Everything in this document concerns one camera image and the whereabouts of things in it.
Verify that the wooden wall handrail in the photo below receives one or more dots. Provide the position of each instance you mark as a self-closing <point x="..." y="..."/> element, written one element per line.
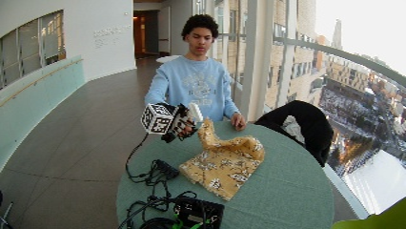
<point x="38" y="82"/>

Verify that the interior glass window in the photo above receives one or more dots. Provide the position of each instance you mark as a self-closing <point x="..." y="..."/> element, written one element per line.
<point x="30" y="47"/>

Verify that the green curved object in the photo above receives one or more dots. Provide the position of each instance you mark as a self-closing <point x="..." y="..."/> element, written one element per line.
<point x="376" y="219"/>

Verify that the black power adapter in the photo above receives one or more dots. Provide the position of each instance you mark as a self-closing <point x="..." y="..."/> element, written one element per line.
<point x="167" y="169"/>

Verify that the grey window rail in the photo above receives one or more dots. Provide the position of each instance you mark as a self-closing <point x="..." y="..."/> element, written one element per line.
<point x="343" y="54"/>

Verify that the black jacket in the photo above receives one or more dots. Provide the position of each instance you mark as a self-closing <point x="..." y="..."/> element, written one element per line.
<point x="309" y="127"/>

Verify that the the person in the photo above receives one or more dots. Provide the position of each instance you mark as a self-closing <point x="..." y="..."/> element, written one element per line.
<point x="191" y="82"/>

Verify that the white chair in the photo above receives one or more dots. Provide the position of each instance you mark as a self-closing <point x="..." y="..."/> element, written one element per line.
<point x="296" y="129"/>

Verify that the tripod leg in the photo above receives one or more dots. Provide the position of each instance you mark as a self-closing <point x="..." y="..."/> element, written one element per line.
<point x="6" y="213"/>

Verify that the white round table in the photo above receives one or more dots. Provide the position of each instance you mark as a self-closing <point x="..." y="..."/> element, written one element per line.
<point x="168" y="58"/>

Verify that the black electronics box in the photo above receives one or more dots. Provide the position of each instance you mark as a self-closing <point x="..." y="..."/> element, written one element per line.
<point x="199" y="212"/>

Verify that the yellow floral cloth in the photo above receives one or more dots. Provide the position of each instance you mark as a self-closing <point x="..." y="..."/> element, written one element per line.
<point x="224" y="165"/>

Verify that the white marker cube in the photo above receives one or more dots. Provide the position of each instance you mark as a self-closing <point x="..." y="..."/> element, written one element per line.
<point x="157" y="119"/>

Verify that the white palm camera mount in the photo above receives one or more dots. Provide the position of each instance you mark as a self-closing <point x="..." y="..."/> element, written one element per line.
<point x="196" y="112"/>

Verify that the dark doorway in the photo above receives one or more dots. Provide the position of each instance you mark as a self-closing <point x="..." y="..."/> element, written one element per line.
<point x="146" y="33"/>

